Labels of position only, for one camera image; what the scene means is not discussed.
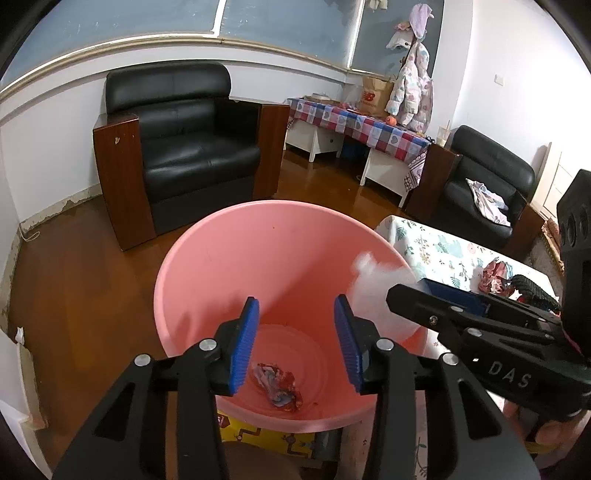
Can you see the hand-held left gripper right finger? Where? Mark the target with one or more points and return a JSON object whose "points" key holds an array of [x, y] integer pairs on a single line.
{"points": [[346, 341]]}

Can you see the small black leather armchair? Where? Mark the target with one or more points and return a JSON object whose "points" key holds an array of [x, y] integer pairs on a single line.
{"points": [[480, 170]]}

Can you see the wide grey-blue window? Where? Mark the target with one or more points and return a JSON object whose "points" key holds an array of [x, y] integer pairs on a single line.
{"points": [[138, 21]]}

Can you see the person's right hand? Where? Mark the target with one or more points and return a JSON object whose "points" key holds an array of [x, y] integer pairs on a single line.
{"points": [[551, 434]]}

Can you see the printed cloth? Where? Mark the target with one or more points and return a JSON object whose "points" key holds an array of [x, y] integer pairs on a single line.
{"points": [[489, 201]]}

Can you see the white wall socket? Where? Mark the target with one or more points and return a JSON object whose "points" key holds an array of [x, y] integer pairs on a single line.
{"points": [[499, 79]]}

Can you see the crumpled red snack wrapper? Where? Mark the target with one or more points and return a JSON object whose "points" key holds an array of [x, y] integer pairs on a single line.
{"points": [[494, 277]]}

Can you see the pastel printed jacket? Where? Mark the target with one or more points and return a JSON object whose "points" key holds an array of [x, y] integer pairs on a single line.
{"points": [[411, 87]]}

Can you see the narrow grey-blue window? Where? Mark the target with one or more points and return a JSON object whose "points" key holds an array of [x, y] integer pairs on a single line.
{"points": [[392, 18]]}

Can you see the floral tablecloth table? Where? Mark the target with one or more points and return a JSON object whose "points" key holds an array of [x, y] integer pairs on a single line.
{"points": [[438, 249]]}

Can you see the white bed headboard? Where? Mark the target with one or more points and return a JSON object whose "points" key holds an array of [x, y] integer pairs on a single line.
{"points": [[554, 180]]}

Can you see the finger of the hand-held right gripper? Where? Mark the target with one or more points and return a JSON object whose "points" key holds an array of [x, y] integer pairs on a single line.
{"points": [[425, 307], [455, 295]]}

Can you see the plaid cloth side table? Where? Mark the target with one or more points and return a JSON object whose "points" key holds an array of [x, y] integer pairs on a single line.
{"points": [[369, 129]]}

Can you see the black textured object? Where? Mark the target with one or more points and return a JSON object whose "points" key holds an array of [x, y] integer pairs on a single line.
{"points": [[533, 288]]}

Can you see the brown paper bag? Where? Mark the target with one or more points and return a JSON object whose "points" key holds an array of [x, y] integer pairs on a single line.
{"points": [[371, 97]]}

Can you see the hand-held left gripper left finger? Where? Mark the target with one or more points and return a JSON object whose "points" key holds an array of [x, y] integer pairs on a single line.
{"points": [[244, 346]]}

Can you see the small orange object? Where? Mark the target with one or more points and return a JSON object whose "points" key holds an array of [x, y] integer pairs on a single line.
{"points": [[392, 120]]}

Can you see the purple hat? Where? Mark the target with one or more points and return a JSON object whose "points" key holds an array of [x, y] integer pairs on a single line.
{"points": [[421, 18]]}

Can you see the white cabinet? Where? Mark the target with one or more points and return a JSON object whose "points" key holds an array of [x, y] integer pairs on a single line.
{"points": [[385, 175], [318, 138]]}

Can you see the pink plastic bucket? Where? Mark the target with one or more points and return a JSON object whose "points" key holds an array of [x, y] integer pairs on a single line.
{"points": [[277, 258]]}

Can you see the large black leather armchair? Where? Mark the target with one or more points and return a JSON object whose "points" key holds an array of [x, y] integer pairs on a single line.
{"points": [[184, 138]]}

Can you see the bed with colourful pillows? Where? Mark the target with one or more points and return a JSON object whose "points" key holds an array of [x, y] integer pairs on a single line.
{"points": [[550, 244]]}

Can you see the crumpled red blue wrapper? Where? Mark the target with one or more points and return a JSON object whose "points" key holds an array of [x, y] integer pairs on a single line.
{"points": [[277, 385]]}

